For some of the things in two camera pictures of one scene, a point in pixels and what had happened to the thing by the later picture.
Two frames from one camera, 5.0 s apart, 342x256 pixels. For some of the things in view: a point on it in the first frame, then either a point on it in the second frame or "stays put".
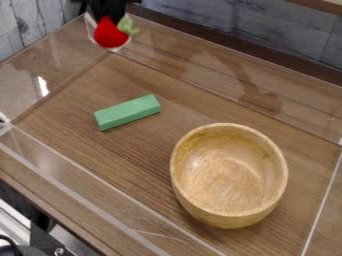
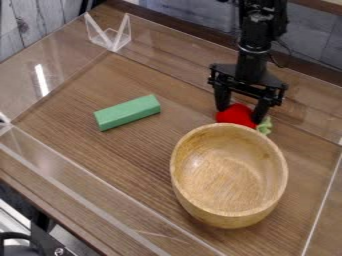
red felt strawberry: x=112 y=34 → x=238 y=113
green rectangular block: x=127 y=112 stays put
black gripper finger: x=103 y=8 → x=269 y=91
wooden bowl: x=229 y=172 stays put
